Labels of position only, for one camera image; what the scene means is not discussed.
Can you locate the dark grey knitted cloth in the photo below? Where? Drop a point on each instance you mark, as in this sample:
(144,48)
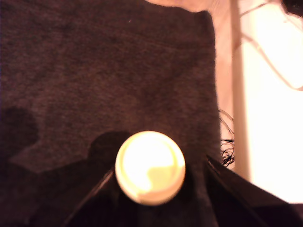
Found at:
(94,71)

